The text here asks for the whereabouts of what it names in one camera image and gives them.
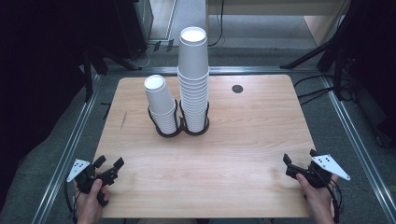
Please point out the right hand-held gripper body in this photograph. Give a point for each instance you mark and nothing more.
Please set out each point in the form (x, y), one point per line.
(330, 165)

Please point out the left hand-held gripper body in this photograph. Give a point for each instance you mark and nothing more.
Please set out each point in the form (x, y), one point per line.
(81, 174)

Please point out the black double cup holder rack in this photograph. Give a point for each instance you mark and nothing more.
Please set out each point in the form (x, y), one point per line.
(169, 133)

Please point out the tall stack of paper cups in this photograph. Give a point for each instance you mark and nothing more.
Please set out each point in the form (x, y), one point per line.
(193, 105)

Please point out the person's left hand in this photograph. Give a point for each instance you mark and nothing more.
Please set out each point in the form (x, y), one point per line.
(88, 207)

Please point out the person's right hand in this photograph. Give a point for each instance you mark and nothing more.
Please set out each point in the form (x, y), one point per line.
(319, 203)

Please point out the black floor tape strip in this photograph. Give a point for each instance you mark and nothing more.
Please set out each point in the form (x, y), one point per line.
(107, 110)

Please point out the short stack of paper cups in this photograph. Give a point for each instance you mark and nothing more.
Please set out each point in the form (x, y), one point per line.
(159, 99)

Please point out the black metal stand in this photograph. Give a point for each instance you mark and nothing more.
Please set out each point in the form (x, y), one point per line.
(88, 77)

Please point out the dark round table grommet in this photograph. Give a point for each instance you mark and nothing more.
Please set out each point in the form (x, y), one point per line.
(237, 89)

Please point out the black tripod stand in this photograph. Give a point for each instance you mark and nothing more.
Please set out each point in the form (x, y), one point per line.
(311, 56)

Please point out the light wooden furniture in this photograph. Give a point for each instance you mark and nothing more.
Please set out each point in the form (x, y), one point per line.
(320, 28)

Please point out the dark cabinet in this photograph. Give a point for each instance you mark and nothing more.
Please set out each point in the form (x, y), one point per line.
(134, 28)

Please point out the metal floor rail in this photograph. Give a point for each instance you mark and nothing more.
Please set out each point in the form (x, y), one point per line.
(358, 149)
(67, 155)
(249, 70)

